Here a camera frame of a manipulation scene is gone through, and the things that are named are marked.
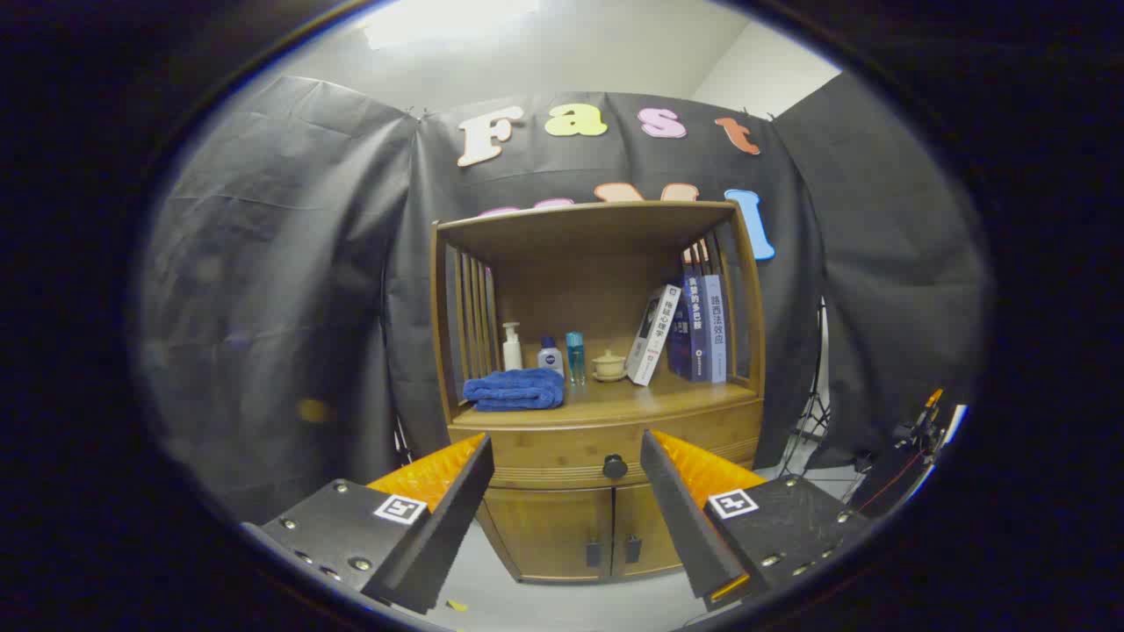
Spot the red cable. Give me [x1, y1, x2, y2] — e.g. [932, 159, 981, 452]
[859, 452, 925, 515]

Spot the white book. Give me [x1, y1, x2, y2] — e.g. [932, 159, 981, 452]
[627, 284, 682, 386]

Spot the light blue book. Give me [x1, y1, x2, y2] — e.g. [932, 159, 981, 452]
[702, 274, 728, 384]

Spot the wooden countertop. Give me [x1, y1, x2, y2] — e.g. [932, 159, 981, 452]
[452, 373, 763, 431]

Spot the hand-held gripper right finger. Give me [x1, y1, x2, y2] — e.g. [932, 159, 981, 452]
[640, 428, 872, 613]

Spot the black equipment with orange tip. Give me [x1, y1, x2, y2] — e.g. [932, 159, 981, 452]
[856, 389, 967, 519]

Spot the black backdrop cloth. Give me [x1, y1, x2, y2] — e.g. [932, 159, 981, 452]
[140, 75, 993, 528]

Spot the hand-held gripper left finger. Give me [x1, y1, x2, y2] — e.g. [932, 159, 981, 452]
[241, 433, 494, 615]

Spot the dark blue book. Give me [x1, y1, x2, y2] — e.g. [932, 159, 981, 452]
[667, 272, 710, 383]

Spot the folded blue towel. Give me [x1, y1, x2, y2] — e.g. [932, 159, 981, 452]
[464, 369, 566, 412]

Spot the wooden drawer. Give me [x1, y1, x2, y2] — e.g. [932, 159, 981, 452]
[450, 399, 765, 492]

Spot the wooden cabinet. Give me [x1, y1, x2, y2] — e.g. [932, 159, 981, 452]
[430, 200, 767, 585]

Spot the black tripod stand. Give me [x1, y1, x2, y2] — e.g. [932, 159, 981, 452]
[782, 298, 832, 475]

